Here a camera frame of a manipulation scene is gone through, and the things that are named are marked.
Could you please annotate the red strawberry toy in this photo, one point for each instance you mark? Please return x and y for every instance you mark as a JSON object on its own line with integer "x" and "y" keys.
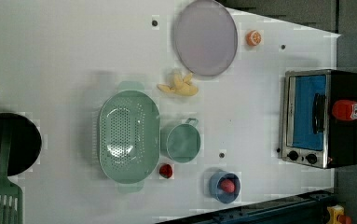
{"x": 166, "y": 171}

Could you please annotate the red plush ketchup bottle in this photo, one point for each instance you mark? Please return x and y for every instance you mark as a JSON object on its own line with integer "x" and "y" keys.
{"x": 345, "y": 110}

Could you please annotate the orange slice toy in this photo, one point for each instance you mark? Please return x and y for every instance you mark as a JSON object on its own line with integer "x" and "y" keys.
{"x": 253, "y": 38}

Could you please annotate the yellow toy at edge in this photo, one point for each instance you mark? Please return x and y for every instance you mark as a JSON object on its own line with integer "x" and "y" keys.
{"x": 337, "y": 215}

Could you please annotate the black toaster oven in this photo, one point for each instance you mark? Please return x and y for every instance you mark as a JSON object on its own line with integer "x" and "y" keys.
{"x": 311, "y": 134}

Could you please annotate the green measuring cup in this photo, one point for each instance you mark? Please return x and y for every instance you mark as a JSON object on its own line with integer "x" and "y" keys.
{"x": 181, "y": 142}

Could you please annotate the green slotted spatula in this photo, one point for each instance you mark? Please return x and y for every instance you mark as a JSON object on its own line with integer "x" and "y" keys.
{"x": 10, "y": 193}

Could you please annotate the lilac round plate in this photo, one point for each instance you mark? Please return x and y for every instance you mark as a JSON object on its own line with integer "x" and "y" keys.
{"x": 205, "y": 38}

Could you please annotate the peeled banana toy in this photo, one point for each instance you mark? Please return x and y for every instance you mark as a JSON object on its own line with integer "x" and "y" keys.
{"x": 180, "y": 85}

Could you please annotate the blue cup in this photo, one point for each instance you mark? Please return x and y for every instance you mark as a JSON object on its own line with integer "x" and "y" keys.
{"x": 217, "y": 193}

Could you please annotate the green oval colander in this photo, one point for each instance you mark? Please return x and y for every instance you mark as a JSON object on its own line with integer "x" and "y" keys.
{"x": 129, "y": 137}

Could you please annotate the red ball in cup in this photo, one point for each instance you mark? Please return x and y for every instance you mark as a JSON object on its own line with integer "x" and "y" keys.
{"x": 227, "y": 185}

